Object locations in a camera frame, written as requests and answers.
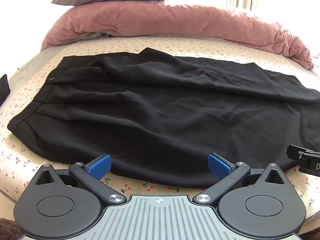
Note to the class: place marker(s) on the grey mattress cover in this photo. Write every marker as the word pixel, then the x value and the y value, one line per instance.
pixel 30 61

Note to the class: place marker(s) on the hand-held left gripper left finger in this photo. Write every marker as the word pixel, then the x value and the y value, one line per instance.
pixel 101 166

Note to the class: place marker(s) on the dark cloth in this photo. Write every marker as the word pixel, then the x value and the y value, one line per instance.
pixel 4 88

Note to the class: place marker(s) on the brown fuzzy cloth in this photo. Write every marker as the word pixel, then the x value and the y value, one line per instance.
pixel 8 230

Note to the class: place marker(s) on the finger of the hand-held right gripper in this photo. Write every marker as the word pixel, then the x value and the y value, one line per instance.
pixel 296 151

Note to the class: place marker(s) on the pink duvet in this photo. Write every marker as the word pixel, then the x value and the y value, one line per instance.
pixel 175 20

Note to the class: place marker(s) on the cherry print bed sheet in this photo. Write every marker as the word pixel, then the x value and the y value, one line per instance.
pixel 180 46

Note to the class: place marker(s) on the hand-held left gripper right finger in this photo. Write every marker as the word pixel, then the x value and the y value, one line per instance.
pixel 218 166

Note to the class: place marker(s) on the black pants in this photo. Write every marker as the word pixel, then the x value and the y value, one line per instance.
pixel 160 120

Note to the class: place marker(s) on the grey cloth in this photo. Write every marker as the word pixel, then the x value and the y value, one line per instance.
pixel 96 35

